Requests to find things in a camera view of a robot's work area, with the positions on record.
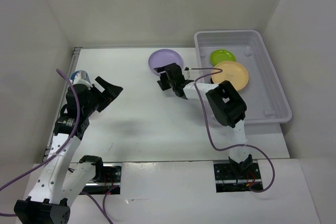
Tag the green plate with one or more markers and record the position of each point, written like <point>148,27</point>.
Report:
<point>221,55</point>

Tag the orange plate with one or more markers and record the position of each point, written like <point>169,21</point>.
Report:
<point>231,71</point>

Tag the blue cup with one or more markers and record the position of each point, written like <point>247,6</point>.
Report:
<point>78,74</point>

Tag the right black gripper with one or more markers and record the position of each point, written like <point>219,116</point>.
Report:
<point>164,84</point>

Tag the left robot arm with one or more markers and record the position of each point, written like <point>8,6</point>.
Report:
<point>54,192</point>

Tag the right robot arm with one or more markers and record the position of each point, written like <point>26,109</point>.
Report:
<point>226,104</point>

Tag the clear plastic bin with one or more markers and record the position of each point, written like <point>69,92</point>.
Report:
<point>263,94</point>

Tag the purple plate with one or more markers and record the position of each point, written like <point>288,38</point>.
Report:
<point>163,57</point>

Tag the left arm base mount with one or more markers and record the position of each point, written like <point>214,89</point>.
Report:
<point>107,177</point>

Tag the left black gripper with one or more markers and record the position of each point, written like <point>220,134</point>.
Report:
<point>111,91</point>

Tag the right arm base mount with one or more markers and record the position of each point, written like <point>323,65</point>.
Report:
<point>226,181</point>

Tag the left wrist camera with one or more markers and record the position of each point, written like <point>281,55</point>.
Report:
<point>81,79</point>

